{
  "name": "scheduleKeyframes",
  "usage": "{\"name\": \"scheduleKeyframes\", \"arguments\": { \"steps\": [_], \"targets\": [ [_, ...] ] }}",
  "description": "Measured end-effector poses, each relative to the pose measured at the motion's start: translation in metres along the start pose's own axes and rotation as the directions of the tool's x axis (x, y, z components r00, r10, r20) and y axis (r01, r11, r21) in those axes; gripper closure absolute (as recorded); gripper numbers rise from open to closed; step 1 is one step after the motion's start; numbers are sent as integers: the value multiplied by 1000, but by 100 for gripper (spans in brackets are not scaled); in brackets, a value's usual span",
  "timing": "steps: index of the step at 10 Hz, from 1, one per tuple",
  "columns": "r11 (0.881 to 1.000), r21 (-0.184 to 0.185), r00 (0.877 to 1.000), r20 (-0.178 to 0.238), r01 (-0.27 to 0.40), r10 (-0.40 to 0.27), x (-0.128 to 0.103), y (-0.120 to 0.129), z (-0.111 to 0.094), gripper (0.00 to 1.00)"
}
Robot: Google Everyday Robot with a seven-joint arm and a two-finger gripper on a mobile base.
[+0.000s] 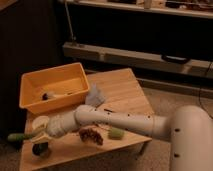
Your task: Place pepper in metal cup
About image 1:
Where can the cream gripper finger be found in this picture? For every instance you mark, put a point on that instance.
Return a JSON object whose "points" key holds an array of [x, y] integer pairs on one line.
{"points": [[40, 122], [41, 137]]}

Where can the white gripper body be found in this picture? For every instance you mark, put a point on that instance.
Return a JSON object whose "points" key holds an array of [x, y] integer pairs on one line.
{"points": [[60, 125]]}

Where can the green pepper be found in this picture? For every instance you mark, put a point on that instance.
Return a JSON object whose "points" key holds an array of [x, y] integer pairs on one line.
{"points": [[14, 137]]}

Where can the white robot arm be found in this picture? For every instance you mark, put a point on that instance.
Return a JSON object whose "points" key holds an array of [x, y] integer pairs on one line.
{"points": [[189, 130]]}

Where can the dark metal cup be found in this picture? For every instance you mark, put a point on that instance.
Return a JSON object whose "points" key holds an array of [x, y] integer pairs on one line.
{"points": [[41, 150]]}

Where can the spoon in bin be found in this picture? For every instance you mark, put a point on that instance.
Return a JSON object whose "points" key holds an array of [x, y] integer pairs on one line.
{"points": [[47, 96]]}

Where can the brown pine cone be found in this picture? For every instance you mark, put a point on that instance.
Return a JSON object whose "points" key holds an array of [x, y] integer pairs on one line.
{"points": [[90, 135]]}

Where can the orange plastic bin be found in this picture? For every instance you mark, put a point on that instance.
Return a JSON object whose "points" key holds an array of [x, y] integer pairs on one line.
{"points": [[69, 78]]}

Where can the grey cloth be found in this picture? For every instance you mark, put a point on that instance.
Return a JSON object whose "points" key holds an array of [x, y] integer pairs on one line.
{"points": [[94, 97]]}

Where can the green round object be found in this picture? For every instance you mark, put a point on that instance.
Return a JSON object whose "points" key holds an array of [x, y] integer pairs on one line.
{"points": [[115, 133]]}

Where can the metal pole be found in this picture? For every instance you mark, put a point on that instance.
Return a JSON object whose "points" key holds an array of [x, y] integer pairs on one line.
{"points": [[72, 36]]}

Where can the wooden shelf unit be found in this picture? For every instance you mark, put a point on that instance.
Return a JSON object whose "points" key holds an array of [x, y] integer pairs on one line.
{"points": [[136, 36]]}

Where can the black handle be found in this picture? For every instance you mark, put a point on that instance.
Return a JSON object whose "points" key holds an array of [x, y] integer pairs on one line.
{"points": [[176, 60]]}

